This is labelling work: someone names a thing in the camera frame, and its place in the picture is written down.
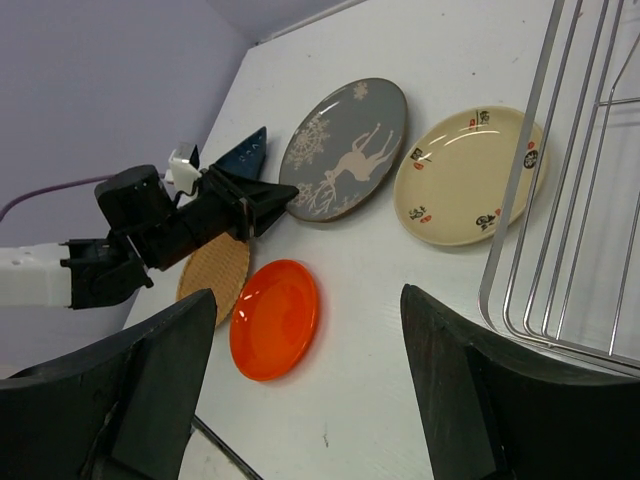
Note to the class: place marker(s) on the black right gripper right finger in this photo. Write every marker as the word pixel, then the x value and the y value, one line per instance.
pixel 493 409

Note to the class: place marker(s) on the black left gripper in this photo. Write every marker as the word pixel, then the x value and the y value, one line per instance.
pixel 152 230

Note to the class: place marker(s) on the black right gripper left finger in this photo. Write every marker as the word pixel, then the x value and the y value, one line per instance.
pixel 120 408

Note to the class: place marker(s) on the grey deer plate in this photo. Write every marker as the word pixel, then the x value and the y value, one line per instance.
pixel 344 149

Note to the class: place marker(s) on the cream plate with prints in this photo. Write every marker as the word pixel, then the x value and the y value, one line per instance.
pixel 449 188

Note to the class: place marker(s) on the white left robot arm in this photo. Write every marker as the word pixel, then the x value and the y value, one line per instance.
pixel 73 274

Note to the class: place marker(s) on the dark blue leaf plate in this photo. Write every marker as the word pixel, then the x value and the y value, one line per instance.
pixel 248 157

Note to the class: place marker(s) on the tan woven round plate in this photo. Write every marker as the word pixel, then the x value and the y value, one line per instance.
pixel 222 266

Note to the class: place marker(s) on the orange glossy plate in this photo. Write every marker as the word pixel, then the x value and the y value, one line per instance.
pixel 274 320

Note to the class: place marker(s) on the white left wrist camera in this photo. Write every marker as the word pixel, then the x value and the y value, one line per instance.
pixel 183 171

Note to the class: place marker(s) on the silver wire dish rack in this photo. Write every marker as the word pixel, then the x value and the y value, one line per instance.
pixel 563 278

